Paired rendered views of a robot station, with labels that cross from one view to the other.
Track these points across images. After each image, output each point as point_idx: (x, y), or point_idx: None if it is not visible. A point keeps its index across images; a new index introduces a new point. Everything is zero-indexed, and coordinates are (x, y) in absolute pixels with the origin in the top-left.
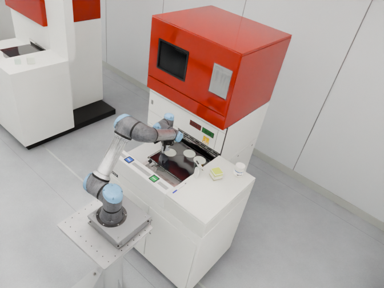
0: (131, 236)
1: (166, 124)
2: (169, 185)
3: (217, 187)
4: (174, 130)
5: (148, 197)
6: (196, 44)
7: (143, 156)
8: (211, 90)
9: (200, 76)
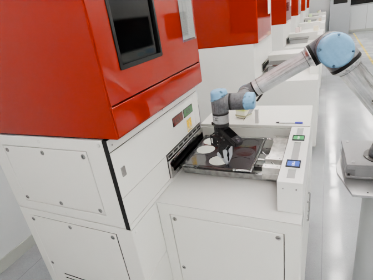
0: None
1: (238, 91)
2: (293, 129)
3: None
4: (250, 81)
5: (308, 165)
6: None
7: (236, 196)
8: (184, 36)
9: (172, 25)
